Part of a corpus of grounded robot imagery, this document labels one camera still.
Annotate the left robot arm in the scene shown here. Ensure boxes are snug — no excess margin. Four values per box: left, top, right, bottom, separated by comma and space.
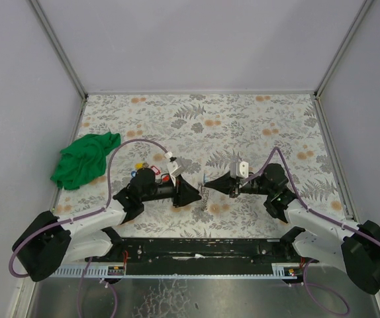
9, 168, 201, 282

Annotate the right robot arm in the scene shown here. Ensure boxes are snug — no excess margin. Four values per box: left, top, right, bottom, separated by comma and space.
205, 163, 380, 295

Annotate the red outlined key tag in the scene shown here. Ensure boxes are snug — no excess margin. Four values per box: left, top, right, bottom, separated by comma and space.
150, 166, 161, 176

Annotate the floral patterned tablecloth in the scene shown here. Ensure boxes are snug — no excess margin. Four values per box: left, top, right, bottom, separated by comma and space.
54, 94, 347, 238

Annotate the green crumpled cloth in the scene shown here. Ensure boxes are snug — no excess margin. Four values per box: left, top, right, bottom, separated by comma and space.
50, 132, 121, 191

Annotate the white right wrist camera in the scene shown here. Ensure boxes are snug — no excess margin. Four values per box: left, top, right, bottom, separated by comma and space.
230, 160, 249, 179

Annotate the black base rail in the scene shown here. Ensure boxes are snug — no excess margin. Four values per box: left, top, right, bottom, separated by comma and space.
92, 238, 310, 276

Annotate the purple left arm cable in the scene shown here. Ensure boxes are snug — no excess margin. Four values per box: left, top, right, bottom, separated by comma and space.
9, 138, 171, 278

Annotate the white slotted cable duct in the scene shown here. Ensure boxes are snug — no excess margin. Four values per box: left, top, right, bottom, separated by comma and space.
50, 264, 298, 280

